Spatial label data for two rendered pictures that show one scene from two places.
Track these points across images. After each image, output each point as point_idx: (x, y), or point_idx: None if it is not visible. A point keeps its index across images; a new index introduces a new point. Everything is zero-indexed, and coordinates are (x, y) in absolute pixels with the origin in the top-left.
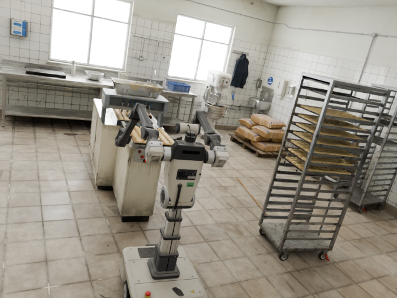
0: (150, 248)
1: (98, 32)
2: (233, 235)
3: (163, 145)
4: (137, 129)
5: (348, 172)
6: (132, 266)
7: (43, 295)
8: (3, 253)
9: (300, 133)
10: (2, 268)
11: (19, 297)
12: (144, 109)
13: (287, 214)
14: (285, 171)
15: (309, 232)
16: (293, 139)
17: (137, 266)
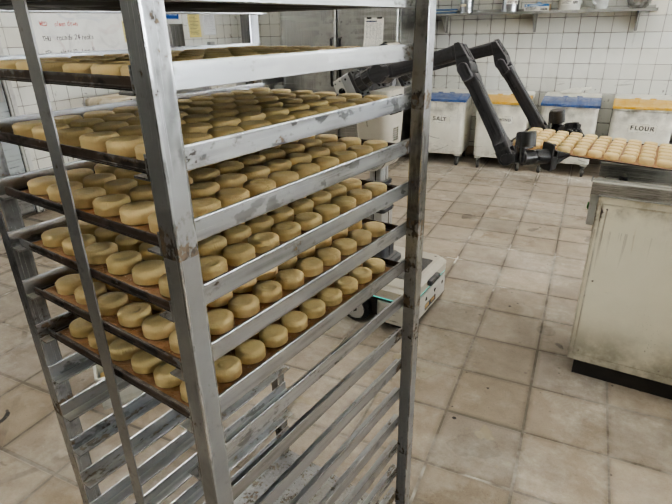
0: (424, 266)
1: None
2: (435, 478)
3: (515, 137)
4: (629, 142)
5: (75, 344)
6: (402, 247)
7: (447, 254)
8: (532, 252)
9: (348, 141)
10: (506, 248)
11: (455, 247)
12: (479, 45)
13: (288, 367)
14: (380, 346)
15: None
16: (387, 193)
17: (399, 249)
